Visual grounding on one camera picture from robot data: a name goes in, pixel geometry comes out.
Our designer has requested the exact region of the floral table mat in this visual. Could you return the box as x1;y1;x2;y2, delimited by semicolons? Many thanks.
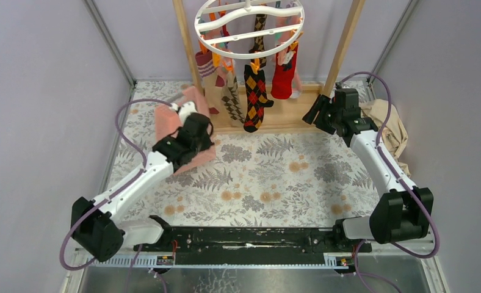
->
98;79;405;228

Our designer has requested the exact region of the wooden hanger stand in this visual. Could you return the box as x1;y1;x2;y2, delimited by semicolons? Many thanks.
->
172;0;367;135

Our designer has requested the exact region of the beige brown argyle sock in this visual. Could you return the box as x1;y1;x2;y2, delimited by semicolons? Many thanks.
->
221;71;245;127

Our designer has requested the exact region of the pink plastic basket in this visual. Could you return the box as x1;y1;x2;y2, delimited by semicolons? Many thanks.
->
153;86;216;175

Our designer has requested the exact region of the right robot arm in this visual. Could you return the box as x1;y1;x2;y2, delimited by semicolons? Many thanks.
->
303;89;433;251

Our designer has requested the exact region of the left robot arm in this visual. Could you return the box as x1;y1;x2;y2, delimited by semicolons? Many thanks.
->
71;112;213;262

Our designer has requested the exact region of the white round clip hanger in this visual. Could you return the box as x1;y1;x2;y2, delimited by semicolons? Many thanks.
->
193;1;305;60

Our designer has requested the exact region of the beige crumpled cloth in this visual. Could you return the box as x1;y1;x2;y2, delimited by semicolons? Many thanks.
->
360;99;411;177

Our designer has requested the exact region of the pink sock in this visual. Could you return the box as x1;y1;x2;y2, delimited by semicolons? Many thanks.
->
290;65;302;99

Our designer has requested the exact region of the black red yellow argyle sock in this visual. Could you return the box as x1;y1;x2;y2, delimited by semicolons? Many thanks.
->
244;65;274;133

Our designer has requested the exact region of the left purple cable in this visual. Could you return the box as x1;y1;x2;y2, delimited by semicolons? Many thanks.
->
58;98;176;293

